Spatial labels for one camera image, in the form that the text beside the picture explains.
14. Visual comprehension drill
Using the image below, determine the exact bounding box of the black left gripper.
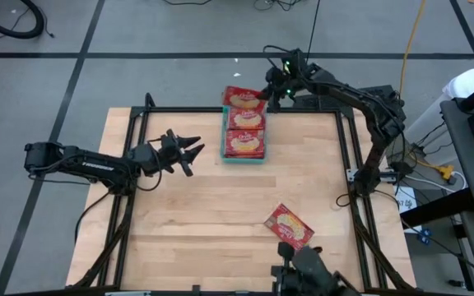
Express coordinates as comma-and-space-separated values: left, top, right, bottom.
152, 129, 206, 178

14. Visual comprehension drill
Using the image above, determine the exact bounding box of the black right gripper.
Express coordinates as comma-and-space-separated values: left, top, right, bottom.
257, 66, 302, 113

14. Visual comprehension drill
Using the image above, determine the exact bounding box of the red popcorn bag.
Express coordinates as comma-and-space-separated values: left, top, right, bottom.
221, 85, 267, 113
227, 107, 267, 132
223, 128, 266, 160
263, 202, 316, 252

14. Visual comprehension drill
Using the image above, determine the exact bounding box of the black computer case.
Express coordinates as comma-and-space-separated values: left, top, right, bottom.
292, 85, 407, 141

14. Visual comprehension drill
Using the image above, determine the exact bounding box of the teal plastic basket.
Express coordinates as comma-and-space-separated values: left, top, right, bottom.
219, 104, 268, 164

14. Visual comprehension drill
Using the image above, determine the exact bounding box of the white paper sheet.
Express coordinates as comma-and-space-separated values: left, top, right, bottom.
393, 187, 417, 224

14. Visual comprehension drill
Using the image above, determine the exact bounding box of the yellow power plug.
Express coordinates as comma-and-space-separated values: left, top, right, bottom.
437, 164, 456, 180

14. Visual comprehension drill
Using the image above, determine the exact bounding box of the white plastic bin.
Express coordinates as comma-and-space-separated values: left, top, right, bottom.
403, 67, 474, 145

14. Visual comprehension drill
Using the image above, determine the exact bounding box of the dark grey desk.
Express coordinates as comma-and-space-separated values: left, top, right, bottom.
439, 98, 474, 219

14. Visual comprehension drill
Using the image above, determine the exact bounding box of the thin black coiled cable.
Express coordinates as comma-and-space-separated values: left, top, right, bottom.
304, 0, 321, 67

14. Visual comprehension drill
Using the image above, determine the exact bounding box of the yellow cable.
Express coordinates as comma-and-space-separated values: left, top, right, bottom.
397, 0, 454, 173

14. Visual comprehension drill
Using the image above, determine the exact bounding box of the thick black hose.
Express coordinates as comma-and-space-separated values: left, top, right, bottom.
0, 0, 45, 40

